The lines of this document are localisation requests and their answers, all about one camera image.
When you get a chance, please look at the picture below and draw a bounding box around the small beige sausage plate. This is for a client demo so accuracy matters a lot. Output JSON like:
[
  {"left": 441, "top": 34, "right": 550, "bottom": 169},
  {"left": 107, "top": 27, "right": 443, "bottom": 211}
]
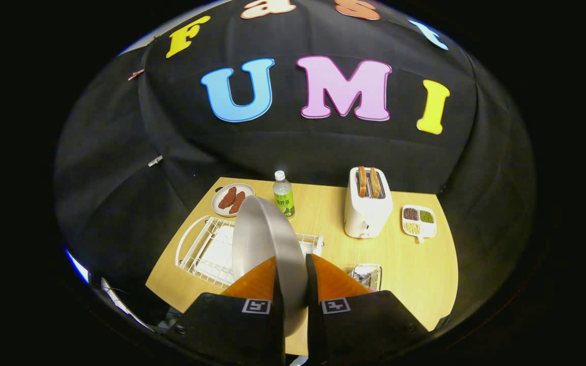
[{"left": 212, "top": 183, "right": 255, "bottom": 218}]

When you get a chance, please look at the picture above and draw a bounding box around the round beige plate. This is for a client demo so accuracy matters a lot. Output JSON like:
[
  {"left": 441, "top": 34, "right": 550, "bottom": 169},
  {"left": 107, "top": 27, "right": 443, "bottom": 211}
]
[{"left": 232, "top": 196, "right": 309, "bottom": 336}]

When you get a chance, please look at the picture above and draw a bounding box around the white divided dish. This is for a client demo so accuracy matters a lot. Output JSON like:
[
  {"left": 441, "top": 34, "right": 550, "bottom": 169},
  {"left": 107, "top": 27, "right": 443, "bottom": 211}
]
[{"left": 401, "top": 204, "right": 437, "bottom": 243}]

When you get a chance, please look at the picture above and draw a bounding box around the bright lit screen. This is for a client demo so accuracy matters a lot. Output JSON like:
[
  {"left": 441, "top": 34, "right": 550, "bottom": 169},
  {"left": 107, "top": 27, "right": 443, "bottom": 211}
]
[{"left": 65, "top": 249, "right": 90, "bottom": 284}]

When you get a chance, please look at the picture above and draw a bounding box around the white device with cables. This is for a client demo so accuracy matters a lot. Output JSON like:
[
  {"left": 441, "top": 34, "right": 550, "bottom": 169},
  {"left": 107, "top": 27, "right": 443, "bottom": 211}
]
[{"left": 101, "top": 277, "right": 146, "bottom": 326}]

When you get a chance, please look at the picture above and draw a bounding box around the metal wire basket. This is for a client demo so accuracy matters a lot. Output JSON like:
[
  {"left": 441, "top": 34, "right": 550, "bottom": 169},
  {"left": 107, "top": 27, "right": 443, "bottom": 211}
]
[{"left": 349, "top": 263, "right": 383, "bottom": 293}]

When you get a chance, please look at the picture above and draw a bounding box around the black backdrop cloth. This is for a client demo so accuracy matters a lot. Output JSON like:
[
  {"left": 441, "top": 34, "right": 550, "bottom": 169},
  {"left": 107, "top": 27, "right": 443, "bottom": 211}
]
[{"left": 54, "top": 0, "right": 535, "bottom": 331}]

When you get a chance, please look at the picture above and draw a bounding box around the white toaster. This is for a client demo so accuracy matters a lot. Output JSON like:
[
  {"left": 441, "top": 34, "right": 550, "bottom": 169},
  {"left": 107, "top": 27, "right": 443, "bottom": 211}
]
[{"left": 344, "top": 166, "right": 394, "bottom": 239}]

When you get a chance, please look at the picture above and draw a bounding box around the white wire dish rack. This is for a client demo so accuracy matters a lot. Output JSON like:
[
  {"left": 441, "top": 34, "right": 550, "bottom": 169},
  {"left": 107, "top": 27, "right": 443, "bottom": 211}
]
[{"left": 175, "top": 215, "right": 324, "bottom": 289}]

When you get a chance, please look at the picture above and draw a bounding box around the green tea bottle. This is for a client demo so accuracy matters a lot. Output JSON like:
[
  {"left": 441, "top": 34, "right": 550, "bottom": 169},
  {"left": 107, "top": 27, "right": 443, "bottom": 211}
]
[{"left": 273, "top": 170, "right": 296, "bottom": 219}]

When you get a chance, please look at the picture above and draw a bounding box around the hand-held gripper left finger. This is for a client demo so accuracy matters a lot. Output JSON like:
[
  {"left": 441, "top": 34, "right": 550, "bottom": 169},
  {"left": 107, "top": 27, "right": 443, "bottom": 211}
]
[{"left": 168, "top": 256, "right": 286, "bottom": 366}]

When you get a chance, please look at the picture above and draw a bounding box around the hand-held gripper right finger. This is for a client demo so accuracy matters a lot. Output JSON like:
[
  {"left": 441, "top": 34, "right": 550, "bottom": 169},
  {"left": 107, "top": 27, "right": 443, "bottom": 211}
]
[{"left": 306, "top": 253, "right": 428, "bottom": 366}]

